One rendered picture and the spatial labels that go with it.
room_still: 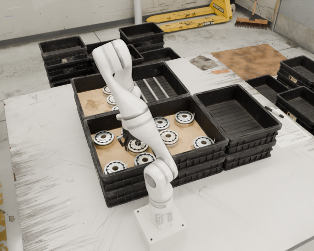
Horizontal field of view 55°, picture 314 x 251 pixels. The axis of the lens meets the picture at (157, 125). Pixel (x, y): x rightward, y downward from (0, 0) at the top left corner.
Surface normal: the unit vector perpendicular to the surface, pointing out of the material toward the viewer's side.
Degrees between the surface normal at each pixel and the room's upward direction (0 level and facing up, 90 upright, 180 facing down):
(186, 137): 0
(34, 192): 0
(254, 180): 0
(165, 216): 90
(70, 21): 90
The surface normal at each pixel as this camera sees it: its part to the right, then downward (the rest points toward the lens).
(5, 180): 0.00, -0.76
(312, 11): -0.91, 0.28
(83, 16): 0.42, 0.59
